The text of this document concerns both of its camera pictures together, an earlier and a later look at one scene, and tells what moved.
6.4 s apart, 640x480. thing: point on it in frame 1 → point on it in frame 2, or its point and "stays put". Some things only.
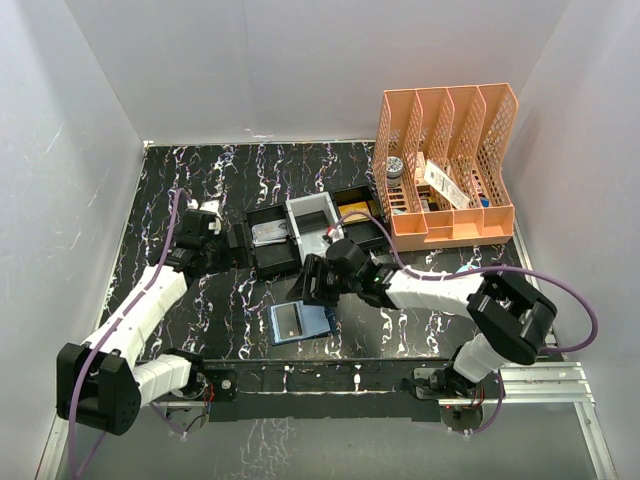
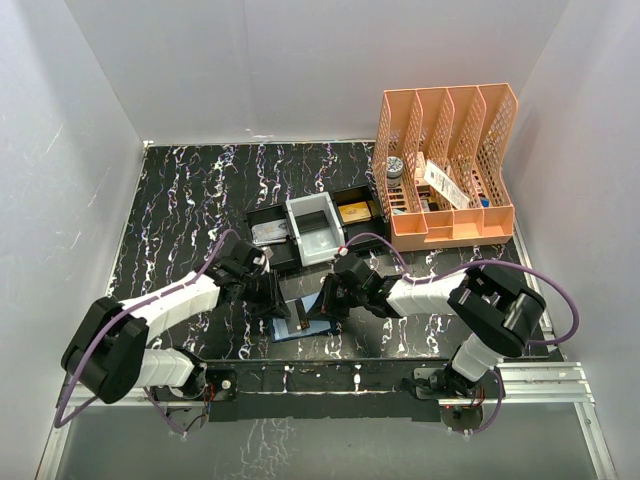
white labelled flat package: (446, 185) stays put
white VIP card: (273, 232) stays put
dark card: (288, 321) → (302, 314)
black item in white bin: (311, 221) stays put
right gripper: (304, 290) → (325, 306)
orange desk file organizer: (438, 161) stays put
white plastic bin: (311, 218) stays put
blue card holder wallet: (293, 321) stays put
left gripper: (240, 258) → (272, 305)
